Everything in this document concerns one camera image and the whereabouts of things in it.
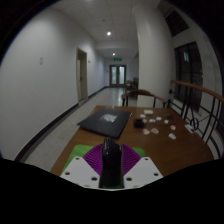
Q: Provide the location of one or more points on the green mouse pad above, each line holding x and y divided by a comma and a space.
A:
78, 150

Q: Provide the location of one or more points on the round ceiling light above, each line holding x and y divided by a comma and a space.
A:
113, 53
108, 33

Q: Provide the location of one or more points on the dark transom window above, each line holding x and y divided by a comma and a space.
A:
176, 21

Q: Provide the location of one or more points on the small black box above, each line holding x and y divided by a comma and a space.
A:
138, 123

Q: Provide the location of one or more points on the white wall switch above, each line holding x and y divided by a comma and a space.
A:
41, 60

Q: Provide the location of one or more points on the dark tall window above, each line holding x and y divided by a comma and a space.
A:
188, 75

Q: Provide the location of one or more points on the black railing with wooden handrail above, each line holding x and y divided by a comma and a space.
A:
196, 87

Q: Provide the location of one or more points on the flat white box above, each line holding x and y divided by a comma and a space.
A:
148, 112

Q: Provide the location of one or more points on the black closed laptop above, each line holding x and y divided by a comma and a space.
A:
105, 121

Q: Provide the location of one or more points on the glass double door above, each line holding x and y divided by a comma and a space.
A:
117, 75

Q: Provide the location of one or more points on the brown wooden armchair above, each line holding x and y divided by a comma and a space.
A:
141, 92

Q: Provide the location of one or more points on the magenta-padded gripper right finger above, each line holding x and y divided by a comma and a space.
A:
145, 171

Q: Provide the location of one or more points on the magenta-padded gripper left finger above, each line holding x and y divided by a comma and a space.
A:
78, 171

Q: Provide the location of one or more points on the beige side door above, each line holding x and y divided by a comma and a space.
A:
82, 76

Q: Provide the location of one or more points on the green exit sign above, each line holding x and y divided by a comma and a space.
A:
117, 59

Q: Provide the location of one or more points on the dark wooden chair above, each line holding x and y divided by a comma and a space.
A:
131, 83

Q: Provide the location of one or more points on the small beige packet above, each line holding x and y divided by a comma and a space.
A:
154, 130
146, 131
145, 120

